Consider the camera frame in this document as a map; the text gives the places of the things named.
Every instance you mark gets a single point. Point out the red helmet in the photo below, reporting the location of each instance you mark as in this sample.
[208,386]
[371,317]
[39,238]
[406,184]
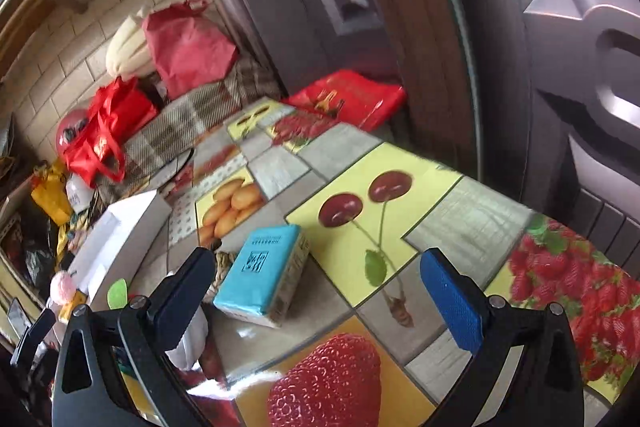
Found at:
[70,132]

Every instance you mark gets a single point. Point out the black plastic bag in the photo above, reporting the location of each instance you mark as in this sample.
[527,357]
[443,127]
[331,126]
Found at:
[37,264]

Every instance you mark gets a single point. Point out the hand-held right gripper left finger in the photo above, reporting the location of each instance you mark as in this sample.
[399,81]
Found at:
[180,304]

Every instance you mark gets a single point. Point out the blue tissue pack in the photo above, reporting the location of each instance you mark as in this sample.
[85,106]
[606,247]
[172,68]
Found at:
[260,272]

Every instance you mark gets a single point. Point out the red plastic bag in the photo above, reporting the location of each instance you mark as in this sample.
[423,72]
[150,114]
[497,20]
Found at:
[350,97]

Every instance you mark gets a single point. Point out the fruit print tablecloth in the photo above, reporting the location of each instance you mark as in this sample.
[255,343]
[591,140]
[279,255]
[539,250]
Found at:
[350,177]

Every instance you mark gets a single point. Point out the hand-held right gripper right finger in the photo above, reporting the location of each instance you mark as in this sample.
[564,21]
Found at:
[450,307]

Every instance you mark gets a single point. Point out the white helmet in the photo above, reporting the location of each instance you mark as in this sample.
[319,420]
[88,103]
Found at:
[77,194]

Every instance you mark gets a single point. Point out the white foam padding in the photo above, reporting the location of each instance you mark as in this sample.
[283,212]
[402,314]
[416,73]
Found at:
[127,49]

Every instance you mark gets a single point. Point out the grey plastic chair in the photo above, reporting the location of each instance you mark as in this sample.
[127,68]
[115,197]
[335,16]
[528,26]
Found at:
[590,57]

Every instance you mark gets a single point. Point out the red tote bag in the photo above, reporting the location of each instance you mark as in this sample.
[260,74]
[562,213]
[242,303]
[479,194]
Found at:
[115,117]

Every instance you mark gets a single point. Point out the small mirror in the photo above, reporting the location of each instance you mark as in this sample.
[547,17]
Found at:
[17,314]

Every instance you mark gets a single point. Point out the dark red fabric bag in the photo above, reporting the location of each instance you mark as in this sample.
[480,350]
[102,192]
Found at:
[190,52]

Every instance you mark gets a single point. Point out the plaid cloth cover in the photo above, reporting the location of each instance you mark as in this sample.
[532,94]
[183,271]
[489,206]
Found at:
[200,107]

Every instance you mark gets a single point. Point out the white cloth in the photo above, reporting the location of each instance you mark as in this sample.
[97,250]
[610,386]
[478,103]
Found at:
[190,337]

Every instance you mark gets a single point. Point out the yellow shopping bag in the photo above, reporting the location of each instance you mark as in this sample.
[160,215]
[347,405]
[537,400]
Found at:
[50,202]

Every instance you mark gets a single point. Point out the pink fluffy ball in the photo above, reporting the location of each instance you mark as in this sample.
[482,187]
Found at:
[62,287]

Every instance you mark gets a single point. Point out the metal shelf rack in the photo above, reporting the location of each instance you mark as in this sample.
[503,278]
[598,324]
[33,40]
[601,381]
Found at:
[10,227]

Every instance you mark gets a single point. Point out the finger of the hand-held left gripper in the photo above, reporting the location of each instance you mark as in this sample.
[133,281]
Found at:
[32,339]

